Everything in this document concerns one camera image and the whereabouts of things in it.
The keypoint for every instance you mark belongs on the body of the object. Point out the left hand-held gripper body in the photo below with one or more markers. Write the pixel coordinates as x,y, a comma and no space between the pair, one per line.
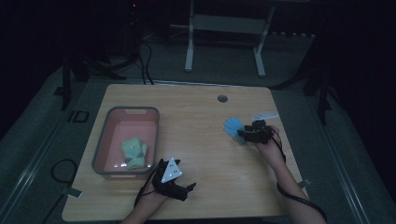
169,183

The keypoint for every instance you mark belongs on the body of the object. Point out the white metal table frame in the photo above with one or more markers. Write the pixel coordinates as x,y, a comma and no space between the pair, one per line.
229,25

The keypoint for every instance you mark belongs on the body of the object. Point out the metal floor rail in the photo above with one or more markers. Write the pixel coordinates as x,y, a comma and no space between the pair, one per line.
339,158

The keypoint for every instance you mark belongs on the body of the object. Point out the pink bin with grey rim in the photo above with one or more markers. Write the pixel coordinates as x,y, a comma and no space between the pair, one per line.
124,124

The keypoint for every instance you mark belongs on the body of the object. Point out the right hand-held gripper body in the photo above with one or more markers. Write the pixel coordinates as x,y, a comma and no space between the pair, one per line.
260,133

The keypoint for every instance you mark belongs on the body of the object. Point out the green glove with face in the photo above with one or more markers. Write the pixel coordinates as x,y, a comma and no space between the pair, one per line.
131,148

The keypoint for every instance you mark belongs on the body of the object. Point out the person's right hand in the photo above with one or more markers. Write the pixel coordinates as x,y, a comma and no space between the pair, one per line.
271,152

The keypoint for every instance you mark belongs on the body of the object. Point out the blue glove with face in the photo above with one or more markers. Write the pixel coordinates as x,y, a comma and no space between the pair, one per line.
233,127

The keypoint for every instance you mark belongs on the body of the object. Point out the person's left hand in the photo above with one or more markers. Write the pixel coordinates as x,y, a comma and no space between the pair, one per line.
152,197

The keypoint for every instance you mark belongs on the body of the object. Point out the black stand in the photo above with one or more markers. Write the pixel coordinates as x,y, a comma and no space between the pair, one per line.
320,84
81,68

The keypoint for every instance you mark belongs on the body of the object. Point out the grey tape piece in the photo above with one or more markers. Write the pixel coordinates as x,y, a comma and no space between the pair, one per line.
74,192
304,183

